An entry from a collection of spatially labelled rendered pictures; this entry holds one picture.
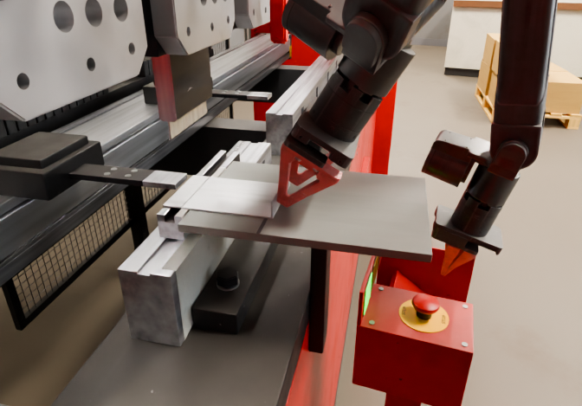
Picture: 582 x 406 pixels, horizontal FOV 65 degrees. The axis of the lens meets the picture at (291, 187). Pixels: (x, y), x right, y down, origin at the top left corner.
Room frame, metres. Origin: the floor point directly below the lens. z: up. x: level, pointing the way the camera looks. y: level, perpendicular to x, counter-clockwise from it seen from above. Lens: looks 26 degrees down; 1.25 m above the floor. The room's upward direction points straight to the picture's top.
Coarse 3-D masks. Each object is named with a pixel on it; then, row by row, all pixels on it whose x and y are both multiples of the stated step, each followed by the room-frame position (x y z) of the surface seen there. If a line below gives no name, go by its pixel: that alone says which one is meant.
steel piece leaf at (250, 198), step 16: (208, 192) 0.49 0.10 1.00; (224, 192) 0.49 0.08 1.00; (240, 192) 0.49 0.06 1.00; (256, 192) 0.49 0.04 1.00; (272, 192) 0.49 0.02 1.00; (192, 208) 0.45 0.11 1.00; (208, 208) 0.45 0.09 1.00; (224, 208) 0.45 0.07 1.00; (240, 208) 0.45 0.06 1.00; (256, 208) 0.45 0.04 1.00; (272, 208) 0.43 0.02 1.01
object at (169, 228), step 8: (224, 152) 0.63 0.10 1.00; (216, 160) 0.59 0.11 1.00; (224, 160) 0.62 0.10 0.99; (232, 160) 0.60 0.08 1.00; (208, 168) 0.57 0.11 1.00; (216, 168) 0.59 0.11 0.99; (208, 176) 0.56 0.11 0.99; (168, 208) 0.45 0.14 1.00; (176, 208) 0.47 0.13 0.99; (160, 216) 0.44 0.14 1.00; (168, 216) 0.45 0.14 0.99; (176, 216) 0.43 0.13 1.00; (160, 224) 0.44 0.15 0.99; (168, 224) 0.44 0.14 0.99; (176, 224) 0.43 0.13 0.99; (160, 232) 0.44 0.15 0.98; (168, 232) 0.44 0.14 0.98; (176, 232) 0.44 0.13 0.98
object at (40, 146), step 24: (24, 144) 0.57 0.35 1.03; (48, 144) 0.57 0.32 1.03; (72, 144) 0.57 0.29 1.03; (96, 144) 0.60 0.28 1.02; (0, 168) 0.51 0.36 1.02; (24, 168) 0.51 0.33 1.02; (48, 168) 0.51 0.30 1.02; (72, 168) 0.55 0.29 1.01; (96, 168) 0.56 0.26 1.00; (120, 168) 0.56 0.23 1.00; (0, 192) 0.51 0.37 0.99; (24, 192) 0.50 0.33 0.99; (48, 192) 0.50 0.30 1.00
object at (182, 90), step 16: (208, 48) 0.55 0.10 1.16; (160, 64) 0.46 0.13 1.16; (176, 64) 0.47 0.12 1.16; (192, 64) 0.51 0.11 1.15; (208, 64) 0.55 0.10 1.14; (160, 80) 0.46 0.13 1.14; (176, 80) 0.47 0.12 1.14; (192, 80) 0.50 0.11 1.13; (208, 80) 0.55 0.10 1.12; (160, 96) 0.46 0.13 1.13; (176, 96) 0.46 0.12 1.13; (192, 96) 0.50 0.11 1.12; (208, 96) 0.54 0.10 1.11; (160, 112) 0.46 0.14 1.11; (176, 112) 0.46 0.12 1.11; (192, 112) 0.52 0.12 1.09; (176, 128) 0.47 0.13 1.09
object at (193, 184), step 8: (192, 176) 0.54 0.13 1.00; (200, 176) 0.54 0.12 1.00; (184, 184) 0.51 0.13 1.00; (192, 184) 0.51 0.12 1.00; (200, 184) 0.51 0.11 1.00; (176, 192) 0.49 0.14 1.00; (184, 192) 0.49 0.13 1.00; (192, 192) 0.49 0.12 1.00; (168, 200) 0.47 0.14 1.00; (176, 200) 0.47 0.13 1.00; (184, 200) 0.47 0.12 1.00
